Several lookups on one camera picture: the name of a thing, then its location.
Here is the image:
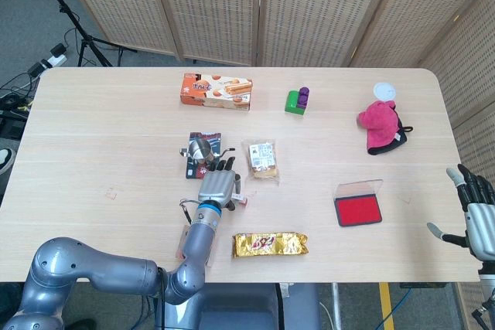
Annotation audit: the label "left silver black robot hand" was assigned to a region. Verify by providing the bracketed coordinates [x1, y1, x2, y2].
[197, 156, 243, 211]

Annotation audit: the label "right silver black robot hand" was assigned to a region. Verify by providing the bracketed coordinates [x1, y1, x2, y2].
[426, 163, 495, 261]

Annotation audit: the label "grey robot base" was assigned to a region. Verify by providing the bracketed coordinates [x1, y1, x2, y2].
[154, 282, 322, 330]

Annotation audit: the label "dark patterned flat box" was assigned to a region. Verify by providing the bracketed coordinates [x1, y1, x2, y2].
[185, 131, 223, 181]

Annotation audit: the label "steel gooseneck pitcher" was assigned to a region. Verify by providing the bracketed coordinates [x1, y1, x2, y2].
[179, 140, 236, 165]

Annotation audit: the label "wrapped sliced cake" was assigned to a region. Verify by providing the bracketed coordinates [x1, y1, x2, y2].
[241, 138, 281, 185]

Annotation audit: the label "clear box orange black caps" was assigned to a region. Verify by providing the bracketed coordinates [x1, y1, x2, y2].
[176, 224, 216, 269]

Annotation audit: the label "gold foil biscuit packet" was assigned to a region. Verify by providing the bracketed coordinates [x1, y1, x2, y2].
[231, 231, 309, 259]

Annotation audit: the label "orange biscuit roll box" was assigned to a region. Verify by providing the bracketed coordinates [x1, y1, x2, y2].
[179, 72, 254, 112]

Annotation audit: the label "green toy block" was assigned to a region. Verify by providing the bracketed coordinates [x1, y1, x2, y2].
[285, 90, 306, 116]

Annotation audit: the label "red ink pad clear lid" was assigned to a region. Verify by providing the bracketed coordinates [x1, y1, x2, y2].
[333, 179, 384, 228]

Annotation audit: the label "purple toy block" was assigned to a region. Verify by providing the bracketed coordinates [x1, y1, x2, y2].
[296, 86, 312, 109]

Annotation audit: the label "pink black cloth mitt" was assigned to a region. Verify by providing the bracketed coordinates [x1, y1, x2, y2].
[356, 99, 414, 156]

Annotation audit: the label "metal table leg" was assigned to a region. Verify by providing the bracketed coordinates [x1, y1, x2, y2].
[330, 282, 343, 330]

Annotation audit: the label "white round lid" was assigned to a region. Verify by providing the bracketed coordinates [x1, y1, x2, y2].
[373, 81, 398, 101]

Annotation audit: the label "rattan folding screen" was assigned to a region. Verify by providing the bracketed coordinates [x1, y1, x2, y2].
[53, 0, 495, 330]

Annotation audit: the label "black tripod stand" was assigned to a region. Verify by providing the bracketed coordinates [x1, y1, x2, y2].
[29, 0, 137, 67]

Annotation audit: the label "white power strip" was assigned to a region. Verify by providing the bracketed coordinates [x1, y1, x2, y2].
[27, 43, 67, 76]

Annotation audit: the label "white sneaker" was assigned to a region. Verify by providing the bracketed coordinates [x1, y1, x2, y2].
[0, 147, 16, 175]

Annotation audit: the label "blue cable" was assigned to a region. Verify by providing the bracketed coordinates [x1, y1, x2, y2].
[392, 285, 413, 323]

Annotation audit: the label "black floor cable bundle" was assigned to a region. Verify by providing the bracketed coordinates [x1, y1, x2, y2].
[0, 70, 39, 118]

